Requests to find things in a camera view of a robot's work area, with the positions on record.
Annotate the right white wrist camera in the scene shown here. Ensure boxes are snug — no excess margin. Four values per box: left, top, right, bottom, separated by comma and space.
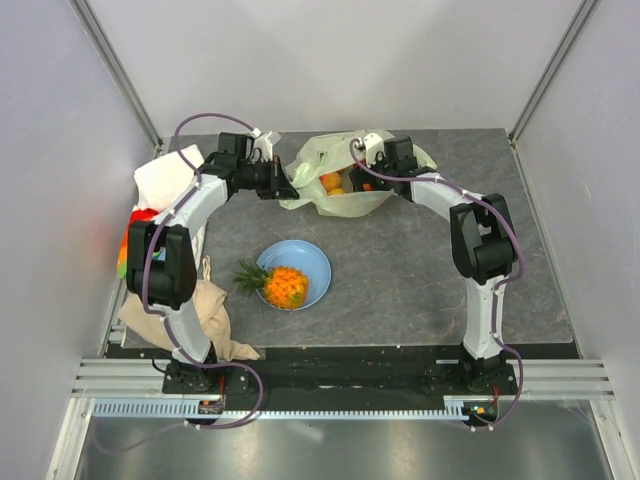
358, 133, 384, 168

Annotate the yellow fake pear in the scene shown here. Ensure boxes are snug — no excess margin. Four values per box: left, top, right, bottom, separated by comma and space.
319, 172, 342, 193

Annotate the white folded towel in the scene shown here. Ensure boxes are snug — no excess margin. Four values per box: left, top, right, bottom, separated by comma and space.
133, 152, 194, 212

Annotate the grey slotted cable duct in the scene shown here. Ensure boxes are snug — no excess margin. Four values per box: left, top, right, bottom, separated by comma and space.
91, 395, 479, 421

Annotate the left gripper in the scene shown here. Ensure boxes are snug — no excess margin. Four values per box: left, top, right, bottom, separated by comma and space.
237, 156, 299, 201

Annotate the fake pineapple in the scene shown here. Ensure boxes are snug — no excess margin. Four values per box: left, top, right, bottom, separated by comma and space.
233, 261, 310, 310

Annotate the rainbow striped cloth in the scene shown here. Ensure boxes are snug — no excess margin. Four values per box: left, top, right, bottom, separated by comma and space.
116, 207, 166, 279

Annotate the pale green plastic bag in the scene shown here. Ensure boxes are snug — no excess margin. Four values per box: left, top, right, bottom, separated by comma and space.
277, 128, 439, 218

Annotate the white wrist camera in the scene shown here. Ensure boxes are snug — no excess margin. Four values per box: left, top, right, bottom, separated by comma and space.
358, 133, 384, 168
249, 128, 281, 163

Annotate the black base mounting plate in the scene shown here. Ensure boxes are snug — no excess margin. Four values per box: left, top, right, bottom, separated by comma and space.
159, 347, 524, 426

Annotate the right aluminium corner post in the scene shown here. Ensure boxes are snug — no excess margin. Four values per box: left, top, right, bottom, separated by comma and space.
508, 0, 600, 148

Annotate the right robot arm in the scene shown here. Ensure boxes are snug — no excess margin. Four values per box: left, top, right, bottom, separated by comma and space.
348, 134, 523, 394

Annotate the beige crumpled cloth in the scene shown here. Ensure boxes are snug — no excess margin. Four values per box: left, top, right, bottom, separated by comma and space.
118, 255, 260, 361

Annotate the blue plastic plate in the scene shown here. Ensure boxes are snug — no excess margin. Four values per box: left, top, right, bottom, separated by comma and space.
256, 240, 332, 310

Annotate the left aluminium corner post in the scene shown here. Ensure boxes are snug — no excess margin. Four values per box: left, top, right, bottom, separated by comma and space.
69, 0, 164, 154

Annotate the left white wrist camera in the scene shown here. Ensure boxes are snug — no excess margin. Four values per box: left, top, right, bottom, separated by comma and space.
249, 128, 281, 163

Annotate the aluminium corner post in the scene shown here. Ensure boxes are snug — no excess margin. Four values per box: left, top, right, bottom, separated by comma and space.
69, 0, 164, 154
508, 0, 600, 148

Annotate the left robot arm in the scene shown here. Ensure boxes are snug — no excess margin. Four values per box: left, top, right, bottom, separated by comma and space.
126, 130, 300, 393

